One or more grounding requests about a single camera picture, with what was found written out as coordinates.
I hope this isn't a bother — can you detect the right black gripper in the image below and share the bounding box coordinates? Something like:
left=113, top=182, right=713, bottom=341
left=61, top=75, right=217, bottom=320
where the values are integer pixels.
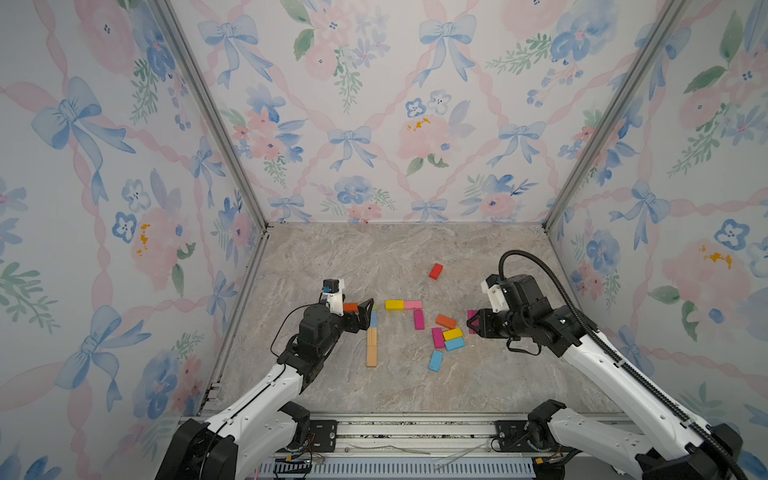
left=465, top=306, right=529, bottom=338

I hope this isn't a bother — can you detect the magenta block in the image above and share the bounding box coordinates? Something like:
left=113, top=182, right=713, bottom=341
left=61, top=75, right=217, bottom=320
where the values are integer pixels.
left=413, top=309, right=425, bottom=330
left=431, top=327, right=445, bottom=350
left=466, top=310, right=479, bottom=334

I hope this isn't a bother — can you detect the yellow block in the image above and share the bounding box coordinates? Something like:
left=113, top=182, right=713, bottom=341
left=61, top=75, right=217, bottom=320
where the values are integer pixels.
left=385, top=300, right=405, bottom=311
left=442, top=328, right=464, bottom=342

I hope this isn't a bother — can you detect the tan block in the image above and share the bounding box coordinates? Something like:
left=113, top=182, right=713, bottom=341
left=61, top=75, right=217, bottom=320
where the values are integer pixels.
left=366, top=345, right=378, bottom=368
left=367, top=327, right=378, bottom=348

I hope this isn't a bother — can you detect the pink block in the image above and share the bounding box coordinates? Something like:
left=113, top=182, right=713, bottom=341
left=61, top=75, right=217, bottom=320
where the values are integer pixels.
left=404, top=300, right=423, bottom=310

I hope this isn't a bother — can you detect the red block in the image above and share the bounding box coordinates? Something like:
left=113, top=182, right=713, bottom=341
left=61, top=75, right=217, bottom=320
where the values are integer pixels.
left=429, top=263, right=444, bottom=280

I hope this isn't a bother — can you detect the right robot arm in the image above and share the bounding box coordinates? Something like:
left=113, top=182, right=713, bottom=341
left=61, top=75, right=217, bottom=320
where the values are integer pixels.
left=467, top=275, right=746, bottom=479

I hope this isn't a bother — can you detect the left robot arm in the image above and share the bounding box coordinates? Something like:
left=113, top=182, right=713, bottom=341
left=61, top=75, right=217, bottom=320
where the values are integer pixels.
left=155, top=294, right=374, bottom=479

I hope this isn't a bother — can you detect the blue block right lower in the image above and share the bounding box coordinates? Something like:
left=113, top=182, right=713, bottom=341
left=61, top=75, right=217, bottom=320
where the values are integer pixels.
left=444, top=337, right=466, bottom=351

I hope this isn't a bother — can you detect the blue block bottom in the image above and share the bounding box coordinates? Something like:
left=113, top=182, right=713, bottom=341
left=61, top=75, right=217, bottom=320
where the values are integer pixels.
left=428, top=350, right=444, bottom=372

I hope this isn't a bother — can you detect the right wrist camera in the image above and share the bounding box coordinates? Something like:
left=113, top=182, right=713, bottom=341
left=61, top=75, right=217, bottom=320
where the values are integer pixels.
left=481, top=274, right=509, bottom=313

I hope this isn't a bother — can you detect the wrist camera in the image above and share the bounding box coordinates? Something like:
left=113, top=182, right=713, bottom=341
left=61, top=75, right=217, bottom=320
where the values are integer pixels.
left=481, top=274, right=509, bottom=313
left=319, top=279, right=345, bottom=316

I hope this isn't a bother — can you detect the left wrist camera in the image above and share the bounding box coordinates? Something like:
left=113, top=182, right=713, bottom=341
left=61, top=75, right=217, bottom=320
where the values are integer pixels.
left=319, top=279, right=345, bottom=316

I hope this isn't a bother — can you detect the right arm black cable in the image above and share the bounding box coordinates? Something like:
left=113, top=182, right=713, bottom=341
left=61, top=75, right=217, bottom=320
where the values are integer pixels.
left=498, top=250, right=751, bottom=480

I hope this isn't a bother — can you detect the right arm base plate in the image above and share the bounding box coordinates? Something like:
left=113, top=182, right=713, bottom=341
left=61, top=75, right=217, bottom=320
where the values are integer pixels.
left=491, top=420, right=554, bottom=453

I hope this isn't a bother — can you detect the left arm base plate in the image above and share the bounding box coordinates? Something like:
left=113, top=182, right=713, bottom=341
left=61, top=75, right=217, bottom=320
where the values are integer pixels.
left=285, top=419, right=338, bottom=453

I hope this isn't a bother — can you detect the white cable duct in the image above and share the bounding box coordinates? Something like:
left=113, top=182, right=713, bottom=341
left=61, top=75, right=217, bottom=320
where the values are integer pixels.
left=253, top=457, right=537, bottom=479

